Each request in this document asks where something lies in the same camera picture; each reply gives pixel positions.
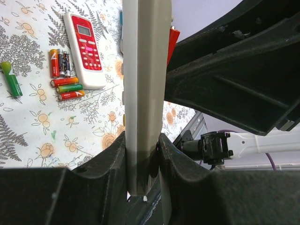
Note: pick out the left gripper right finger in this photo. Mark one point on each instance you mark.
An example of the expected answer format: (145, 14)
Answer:
(193, 195)

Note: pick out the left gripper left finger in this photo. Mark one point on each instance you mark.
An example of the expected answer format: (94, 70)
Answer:
(93, 194)

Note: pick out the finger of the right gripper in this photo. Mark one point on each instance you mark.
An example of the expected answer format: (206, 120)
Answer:
(247, 19)
(253, 84)

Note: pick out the grey white remote control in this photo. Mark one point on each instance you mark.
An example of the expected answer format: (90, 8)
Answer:
(145, 40)

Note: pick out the cluster of batteries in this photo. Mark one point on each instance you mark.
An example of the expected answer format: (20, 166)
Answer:
(67, 87)

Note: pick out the red white remote control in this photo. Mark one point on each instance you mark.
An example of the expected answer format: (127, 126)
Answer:
(84, 50)

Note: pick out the green battery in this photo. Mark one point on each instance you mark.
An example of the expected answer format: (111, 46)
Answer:
(11, 79)

